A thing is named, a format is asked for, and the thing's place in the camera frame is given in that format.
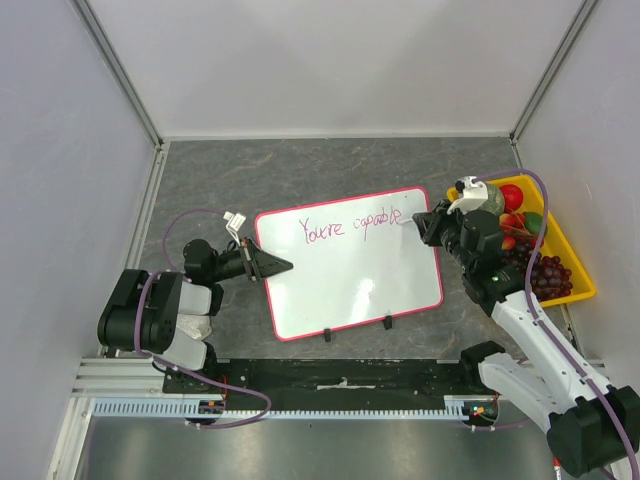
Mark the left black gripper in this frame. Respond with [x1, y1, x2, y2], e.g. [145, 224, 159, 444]
[209, 236, 292, 282]

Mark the pink framed whiteboard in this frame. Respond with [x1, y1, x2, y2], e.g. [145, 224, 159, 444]
[255, 187, 444, 341]

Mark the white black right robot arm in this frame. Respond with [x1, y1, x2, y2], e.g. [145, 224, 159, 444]
[255, 190, 639, 476]

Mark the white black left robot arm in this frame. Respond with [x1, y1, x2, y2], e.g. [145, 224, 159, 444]
[97, 238, 294, 393]

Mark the green netted melon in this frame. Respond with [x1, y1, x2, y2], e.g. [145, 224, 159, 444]
[480, 183, 505, 216]

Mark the red apple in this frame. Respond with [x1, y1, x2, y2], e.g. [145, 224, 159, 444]
[500, 184, 524, 213]

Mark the crumpled clear plastic bag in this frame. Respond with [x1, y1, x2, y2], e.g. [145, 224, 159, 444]
[176, 314, 212, 341]

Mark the green lime fruit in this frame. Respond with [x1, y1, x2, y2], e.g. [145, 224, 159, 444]
[523, 211, 547, 238]

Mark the yellow plastic fruit bin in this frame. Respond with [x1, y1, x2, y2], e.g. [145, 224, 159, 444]
[447, 174, 596, 307]

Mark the dark purple grape bunch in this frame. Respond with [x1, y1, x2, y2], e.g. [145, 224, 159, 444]
[503, 242, 573, 302]

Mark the red marker pen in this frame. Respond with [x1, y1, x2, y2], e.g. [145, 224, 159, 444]
[553, 457, 562, 480]

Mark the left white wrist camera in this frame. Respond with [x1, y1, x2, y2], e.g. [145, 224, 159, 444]
[223, 211, 246, 244]

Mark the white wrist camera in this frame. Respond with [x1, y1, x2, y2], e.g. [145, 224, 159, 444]
[223, 211, 246, 244]
[447, 176, 489, 215]

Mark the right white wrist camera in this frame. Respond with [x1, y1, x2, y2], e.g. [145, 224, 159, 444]
[447, 176, 489, 215]

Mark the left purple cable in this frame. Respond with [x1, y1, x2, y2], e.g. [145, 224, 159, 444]
[132, 207, 273, 430]

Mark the purple cable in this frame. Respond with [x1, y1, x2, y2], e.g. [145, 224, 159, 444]
[132, 207, 273, 430]
[464, 167, 636, 480]

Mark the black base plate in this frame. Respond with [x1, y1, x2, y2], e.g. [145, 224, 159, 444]
[162, 357, 519, 412]

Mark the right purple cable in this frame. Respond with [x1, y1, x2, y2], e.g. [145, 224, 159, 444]
[464, 167, 636, 480]

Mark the white slotted cable duct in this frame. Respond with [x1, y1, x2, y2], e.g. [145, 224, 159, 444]
[93, 388, 495, 421]

